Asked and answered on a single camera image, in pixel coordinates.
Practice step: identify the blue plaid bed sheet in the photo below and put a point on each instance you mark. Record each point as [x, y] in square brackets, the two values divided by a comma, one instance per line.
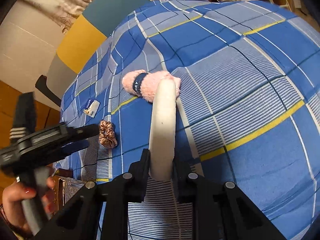
[248, 110]

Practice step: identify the ornate silver tissue box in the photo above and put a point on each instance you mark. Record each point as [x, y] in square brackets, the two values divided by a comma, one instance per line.
[62, 188]

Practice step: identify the pink towel blue band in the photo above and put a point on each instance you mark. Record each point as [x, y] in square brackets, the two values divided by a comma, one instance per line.
[144, 84]

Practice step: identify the black rolled mat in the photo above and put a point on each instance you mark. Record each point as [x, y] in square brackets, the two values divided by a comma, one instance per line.
[41, 85]

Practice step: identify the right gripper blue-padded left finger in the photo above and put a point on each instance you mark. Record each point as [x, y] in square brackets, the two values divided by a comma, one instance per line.
[139, 180]

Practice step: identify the white foam sheet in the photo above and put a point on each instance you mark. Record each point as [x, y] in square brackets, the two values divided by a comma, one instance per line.
[162, 131]

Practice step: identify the brown satin scrunchie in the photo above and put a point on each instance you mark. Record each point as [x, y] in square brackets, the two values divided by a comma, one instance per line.
[107, 135]

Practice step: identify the blue tempo tissue pack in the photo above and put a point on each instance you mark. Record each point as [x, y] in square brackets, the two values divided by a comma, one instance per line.
[91, 107]

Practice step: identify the grey yellow blue headboard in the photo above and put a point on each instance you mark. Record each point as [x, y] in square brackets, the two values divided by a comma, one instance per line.
[87, 33]

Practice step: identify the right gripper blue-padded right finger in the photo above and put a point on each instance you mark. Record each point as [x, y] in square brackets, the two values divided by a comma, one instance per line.
[184, 181]

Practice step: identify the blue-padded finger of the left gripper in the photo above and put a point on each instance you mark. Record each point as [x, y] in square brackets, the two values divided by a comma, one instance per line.
[74, 147]
[80, 133]

